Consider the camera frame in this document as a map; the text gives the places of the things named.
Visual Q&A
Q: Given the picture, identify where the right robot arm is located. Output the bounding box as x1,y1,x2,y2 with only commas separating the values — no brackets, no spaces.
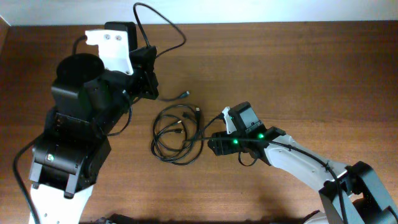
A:
208,127,397,223

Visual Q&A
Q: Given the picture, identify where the black usb cable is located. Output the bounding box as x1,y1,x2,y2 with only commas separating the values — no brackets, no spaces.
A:
150,103,205,166
132,2,191,103

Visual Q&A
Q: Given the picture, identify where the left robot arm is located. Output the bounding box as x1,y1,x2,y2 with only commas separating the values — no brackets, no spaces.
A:
29,46,159,223

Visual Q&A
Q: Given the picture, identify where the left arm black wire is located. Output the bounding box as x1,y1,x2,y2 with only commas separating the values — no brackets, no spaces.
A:
12,34,88,224

